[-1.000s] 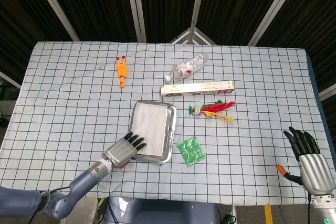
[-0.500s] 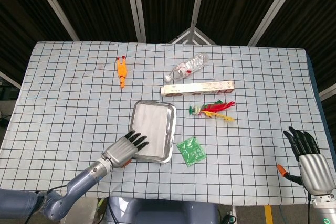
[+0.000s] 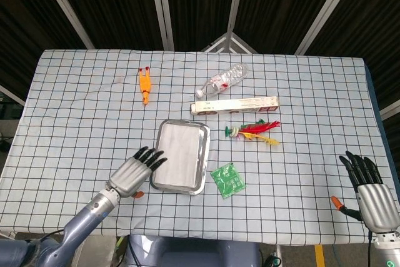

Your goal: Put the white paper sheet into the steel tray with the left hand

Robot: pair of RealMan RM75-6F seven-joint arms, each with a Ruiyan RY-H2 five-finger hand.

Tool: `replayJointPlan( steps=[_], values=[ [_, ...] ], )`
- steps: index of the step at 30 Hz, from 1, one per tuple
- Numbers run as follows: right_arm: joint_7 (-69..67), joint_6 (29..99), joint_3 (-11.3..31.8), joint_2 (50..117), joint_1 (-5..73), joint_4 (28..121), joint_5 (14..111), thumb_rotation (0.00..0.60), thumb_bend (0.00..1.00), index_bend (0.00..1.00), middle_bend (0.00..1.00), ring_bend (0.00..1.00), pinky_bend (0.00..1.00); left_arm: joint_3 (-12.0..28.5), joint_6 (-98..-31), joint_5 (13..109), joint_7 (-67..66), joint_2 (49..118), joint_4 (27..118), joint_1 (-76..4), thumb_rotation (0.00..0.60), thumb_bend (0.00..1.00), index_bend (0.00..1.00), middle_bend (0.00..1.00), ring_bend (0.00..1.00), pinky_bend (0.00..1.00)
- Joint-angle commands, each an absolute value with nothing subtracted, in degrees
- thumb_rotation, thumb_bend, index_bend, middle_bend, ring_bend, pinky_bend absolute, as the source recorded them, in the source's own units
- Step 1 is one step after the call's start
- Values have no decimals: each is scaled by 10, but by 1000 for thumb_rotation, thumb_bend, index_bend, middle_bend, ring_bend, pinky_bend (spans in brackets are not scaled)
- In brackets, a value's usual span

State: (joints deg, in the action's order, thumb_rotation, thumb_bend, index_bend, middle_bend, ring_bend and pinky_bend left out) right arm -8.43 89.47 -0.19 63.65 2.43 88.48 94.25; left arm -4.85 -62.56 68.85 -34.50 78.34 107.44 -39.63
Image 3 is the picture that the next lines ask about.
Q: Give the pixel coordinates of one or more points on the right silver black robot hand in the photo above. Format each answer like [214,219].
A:
[378,206]

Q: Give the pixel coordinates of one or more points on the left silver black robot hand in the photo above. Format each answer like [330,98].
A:
[129,178]

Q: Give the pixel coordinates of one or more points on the clear plastic sheet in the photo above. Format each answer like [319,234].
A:
[178,154]

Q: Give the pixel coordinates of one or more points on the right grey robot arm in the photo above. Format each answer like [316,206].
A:
[387,253]

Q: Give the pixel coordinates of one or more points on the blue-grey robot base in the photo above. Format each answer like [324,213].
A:
[193,253]

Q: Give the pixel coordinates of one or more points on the silver metal tray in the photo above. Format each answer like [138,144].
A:
[203,154]

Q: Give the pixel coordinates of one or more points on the checkered light blue tablecloth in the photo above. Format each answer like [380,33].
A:
[78,117]

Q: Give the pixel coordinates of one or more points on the orange rubber chicken toy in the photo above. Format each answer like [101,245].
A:
[145,85]

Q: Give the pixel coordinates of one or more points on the green foil packet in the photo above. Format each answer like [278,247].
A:
[227,181]

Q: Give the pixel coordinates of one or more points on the long cardboard box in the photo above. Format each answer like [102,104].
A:
[234,105]

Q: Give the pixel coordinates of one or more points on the red yellow feather shuttlecock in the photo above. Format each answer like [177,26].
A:
[250,129]

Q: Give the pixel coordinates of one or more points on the clear plastic water bottle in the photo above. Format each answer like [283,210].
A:
[222,81]

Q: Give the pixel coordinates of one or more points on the white triangular metal frame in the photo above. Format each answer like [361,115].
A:
[230,36]

